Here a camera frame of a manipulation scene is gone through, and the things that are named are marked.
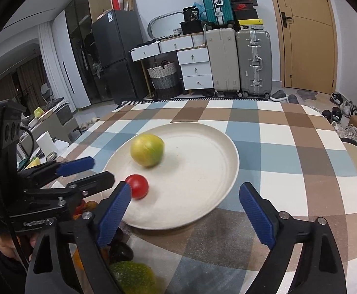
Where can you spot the black refrigerator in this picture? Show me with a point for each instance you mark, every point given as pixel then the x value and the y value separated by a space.
pixel 117 52

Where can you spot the grey slipper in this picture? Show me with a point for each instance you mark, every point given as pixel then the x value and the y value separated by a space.
pixel 292 99
pixel 278 95

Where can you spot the black storage box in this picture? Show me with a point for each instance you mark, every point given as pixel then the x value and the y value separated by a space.
pixel 192 27

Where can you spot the oval mirror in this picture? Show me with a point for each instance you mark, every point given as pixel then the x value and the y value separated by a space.
pixel 166 24

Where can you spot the brown curtain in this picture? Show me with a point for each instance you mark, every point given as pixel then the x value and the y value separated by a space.
pixel 28 79

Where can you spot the grey floor mat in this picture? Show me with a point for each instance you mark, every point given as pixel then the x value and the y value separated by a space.
pixel 307 94

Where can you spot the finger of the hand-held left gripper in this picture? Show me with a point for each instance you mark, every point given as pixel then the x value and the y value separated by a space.
pixel 75 165
pixel 97 181

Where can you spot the dark glass door wardrobe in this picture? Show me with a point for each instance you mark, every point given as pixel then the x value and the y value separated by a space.
pixel 80 52

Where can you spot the white cylinder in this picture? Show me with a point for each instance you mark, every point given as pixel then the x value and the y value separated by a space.
pixel 46 144

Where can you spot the cardboard box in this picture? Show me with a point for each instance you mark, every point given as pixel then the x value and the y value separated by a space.
pixel 128 1

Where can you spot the white curtain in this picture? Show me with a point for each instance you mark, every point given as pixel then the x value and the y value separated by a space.
pixel 49 64

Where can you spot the red bag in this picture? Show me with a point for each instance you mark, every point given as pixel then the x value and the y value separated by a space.
pixel 116 2

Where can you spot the blue plastic bag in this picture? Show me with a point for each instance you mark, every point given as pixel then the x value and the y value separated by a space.
pixel 202 9

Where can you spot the yellow guava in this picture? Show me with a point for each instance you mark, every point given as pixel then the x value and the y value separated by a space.
pixel 147 150

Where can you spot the pile of shoes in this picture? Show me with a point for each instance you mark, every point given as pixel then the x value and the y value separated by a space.
pixel 345 107

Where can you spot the yellow shoe box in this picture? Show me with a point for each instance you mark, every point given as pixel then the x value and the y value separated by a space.
pixel 252 24

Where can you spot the yellow green toy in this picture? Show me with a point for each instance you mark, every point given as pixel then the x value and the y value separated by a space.
pixel 38 112

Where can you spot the person's left hand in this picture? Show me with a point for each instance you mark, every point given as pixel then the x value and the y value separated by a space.
pixel 5 246

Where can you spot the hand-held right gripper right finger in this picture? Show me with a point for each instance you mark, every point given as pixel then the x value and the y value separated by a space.
pixel 258 217

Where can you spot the beige suitcase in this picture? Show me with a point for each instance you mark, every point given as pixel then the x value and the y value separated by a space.
pixel 222 61

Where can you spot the white ribbed bin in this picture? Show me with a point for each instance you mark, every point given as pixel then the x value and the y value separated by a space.
pixel 199 39

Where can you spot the white dressing table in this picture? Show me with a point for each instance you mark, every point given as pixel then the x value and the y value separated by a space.
pixel 195 67

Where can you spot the cream round plate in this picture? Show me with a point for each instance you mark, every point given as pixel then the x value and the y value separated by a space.
pixel 190 171

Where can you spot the woven laundry basket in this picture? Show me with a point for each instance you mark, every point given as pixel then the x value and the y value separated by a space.
pixel 164 79

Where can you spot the person's left forearm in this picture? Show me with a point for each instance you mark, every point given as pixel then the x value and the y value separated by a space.
pixel 3 271

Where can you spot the white wardrobe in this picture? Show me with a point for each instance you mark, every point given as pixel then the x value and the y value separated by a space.
pixel 62 67

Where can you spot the grey low cabinet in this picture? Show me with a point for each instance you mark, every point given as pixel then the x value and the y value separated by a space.
pixel 62 119

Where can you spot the striped rug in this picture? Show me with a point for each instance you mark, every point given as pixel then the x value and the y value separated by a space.
pixel 129 103

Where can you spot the black printed bag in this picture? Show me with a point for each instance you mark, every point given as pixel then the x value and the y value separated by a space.
pixel 191 13

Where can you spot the dark purple plum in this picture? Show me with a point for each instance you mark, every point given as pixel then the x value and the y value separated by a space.
pixel 117 235
pixel 121 252

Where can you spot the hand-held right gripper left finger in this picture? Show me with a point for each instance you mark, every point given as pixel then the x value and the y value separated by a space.
pixel 114 217

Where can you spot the red tomato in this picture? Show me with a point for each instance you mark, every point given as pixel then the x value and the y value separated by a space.
pixel 138 186
pixel 79 209

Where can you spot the teal suitcase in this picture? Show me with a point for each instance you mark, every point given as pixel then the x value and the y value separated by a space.
pixel 212 3

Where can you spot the grey office chair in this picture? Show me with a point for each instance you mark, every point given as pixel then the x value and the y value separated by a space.
pixel 48 93

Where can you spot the pair of beige slippers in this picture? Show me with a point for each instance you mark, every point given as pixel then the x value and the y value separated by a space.
pixel 89 124

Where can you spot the green round melon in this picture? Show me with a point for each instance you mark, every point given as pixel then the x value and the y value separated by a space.
pixel 134 277

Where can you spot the wooden door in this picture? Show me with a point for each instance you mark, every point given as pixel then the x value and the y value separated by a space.
pixel 307 36

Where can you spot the silver suitcase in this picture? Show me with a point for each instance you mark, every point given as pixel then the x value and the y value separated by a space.
pixel 253 64

